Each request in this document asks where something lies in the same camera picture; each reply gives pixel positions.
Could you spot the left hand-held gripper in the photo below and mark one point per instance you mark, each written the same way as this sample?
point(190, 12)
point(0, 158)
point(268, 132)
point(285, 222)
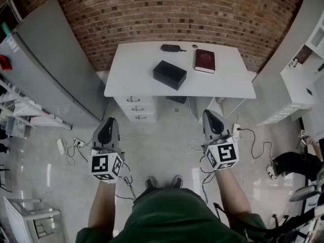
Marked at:
point(102, 162)

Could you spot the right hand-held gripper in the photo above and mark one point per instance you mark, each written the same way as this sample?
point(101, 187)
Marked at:
point(225, 153)

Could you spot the black box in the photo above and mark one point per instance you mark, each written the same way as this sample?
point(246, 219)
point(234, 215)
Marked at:
point(168, 73)

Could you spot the person's right forearm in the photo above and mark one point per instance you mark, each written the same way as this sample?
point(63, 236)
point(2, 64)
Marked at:
point(233, 191)

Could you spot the person's left forearm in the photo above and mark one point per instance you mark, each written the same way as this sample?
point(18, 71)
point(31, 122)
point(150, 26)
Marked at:
point(103, 206)

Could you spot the white metal storage shelf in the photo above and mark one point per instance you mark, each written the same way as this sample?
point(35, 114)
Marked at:
point(30, 110)

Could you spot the white power strip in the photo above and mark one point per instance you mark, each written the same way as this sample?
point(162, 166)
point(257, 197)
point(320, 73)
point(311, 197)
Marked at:
point(79, 142)
point(236, 130)

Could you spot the white desk drawer unit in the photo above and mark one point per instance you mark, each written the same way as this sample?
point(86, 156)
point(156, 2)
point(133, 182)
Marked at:
point(136, 107)

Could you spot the person's left shoe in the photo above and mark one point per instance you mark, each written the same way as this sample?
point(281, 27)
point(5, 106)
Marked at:
point(150, 183)

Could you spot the person's shoe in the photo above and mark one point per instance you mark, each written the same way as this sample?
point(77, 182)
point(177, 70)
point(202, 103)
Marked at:
point(177, 181)
point(150, 183)

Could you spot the person's right shoe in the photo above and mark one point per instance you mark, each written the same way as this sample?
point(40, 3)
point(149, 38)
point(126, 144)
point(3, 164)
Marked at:
point(177, 181)

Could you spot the red hardcover book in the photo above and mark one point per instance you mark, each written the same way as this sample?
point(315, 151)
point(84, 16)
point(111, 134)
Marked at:
point(205, 59)

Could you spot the large grey cabinet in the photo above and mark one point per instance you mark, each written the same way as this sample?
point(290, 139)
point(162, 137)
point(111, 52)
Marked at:
point(50, 67)

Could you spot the tall white cabinet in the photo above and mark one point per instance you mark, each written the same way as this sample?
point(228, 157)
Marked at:
point(281, 67)

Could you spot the black glasses case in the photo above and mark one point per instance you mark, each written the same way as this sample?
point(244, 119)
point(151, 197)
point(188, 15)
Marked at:
point(170, 47)

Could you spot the person's green clothing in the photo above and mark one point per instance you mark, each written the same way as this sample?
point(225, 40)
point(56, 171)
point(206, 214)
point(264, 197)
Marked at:
point(172, 216)

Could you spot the black office chair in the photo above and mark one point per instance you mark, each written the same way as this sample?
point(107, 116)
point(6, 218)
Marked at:
point(303, 192)

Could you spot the red cloth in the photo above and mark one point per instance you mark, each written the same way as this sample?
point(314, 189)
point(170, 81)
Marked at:
point(4, 62)

